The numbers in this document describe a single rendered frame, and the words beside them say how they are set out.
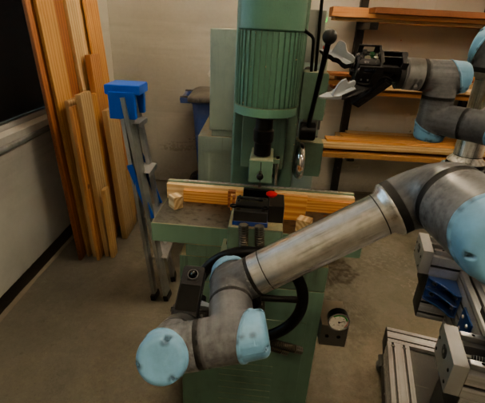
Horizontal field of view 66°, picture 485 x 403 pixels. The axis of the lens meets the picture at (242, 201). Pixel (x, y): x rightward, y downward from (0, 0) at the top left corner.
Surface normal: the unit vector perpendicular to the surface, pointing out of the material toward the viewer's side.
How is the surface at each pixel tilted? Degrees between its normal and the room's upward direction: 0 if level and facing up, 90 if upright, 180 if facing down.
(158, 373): 60
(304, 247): 54
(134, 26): 90
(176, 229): 90
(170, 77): 90
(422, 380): 0
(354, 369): 0
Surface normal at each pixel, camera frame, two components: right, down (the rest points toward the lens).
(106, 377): 0.05, -0.91
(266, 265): -0.31, -0.25
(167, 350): -0.04, -0.09
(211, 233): -0.08, 0.41
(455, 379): -0.29, 0.39
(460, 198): -0.67, -0.66
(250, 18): -0.62, 0.30
